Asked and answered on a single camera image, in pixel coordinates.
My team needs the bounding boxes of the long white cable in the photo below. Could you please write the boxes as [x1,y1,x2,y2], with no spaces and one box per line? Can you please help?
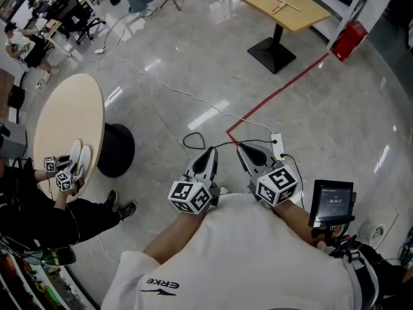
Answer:
[96,10,276,136]

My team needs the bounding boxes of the green chair seat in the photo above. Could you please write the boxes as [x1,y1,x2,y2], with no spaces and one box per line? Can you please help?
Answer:
[41,246,77,267]

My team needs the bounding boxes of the black device mount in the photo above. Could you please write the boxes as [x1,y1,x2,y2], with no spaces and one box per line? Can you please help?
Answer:
[311,216,364,258]

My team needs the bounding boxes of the person's white shirt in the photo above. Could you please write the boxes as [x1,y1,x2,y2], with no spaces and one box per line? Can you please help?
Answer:
[101,192,356,310]

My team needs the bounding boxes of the black office chair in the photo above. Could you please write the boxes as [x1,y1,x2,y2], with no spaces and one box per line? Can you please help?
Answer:
[51,0,108,46]

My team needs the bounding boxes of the white tape roll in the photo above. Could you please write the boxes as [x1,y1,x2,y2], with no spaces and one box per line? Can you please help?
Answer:
[359,223,387,249]

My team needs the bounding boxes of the grey cabinet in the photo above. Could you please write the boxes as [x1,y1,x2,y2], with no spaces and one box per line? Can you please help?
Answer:
[0,120,28,158]

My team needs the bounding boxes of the person's left forearm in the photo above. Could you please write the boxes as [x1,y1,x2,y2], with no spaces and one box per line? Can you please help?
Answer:
[143,204,208,265]

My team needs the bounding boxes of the white desk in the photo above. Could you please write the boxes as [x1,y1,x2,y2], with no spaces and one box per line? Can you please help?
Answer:
[41,0,95,58]

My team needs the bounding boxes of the black screen device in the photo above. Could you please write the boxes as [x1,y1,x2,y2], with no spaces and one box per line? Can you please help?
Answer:
[308,179,357,229]

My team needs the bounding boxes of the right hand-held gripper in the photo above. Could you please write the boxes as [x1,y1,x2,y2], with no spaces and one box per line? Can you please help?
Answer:
[236,141,300,207]

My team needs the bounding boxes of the white shelf unit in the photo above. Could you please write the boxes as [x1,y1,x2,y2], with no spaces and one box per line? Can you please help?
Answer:
[280,0,380,50]

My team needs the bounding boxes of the round beige table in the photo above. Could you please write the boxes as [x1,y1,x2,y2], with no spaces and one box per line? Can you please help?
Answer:
[32,73,136,203]

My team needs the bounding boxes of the person's black trousers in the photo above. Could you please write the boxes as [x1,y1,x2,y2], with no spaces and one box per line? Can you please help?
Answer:
[361,243,409,310]

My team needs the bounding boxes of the grey harness strap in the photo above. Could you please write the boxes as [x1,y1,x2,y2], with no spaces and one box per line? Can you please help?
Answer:
[341,246,381,310]

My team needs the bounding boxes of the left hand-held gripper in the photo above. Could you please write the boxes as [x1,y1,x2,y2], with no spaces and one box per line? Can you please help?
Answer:
[167,147,222,215]

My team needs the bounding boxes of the black looped cable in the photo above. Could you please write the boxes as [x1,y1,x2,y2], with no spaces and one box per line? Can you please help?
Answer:
[182,131,275,150]

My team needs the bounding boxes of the red box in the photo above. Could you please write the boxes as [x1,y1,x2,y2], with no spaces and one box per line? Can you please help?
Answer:
[332,21,369,63]

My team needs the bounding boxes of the black plugged cable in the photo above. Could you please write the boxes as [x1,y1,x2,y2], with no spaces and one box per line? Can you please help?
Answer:
[279,153,307,210]

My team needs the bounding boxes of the rectangular wooden table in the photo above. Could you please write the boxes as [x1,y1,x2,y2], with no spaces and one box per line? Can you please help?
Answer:
[232,0,332,75]

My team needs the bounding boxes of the person's right forearm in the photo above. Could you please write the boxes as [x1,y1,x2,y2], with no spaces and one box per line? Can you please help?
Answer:
[273,200,327,249]

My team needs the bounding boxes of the red floor tape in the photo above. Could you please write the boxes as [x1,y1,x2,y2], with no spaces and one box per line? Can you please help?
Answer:
[225,52,330,147]

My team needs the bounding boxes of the wooden squeegee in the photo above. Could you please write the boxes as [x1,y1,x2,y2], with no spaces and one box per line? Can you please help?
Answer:
[270,0,301,16]

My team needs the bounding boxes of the cluttered storage shelf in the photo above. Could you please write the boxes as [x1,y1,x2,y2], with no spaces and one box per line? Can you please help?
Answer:
[0,249,99,310]

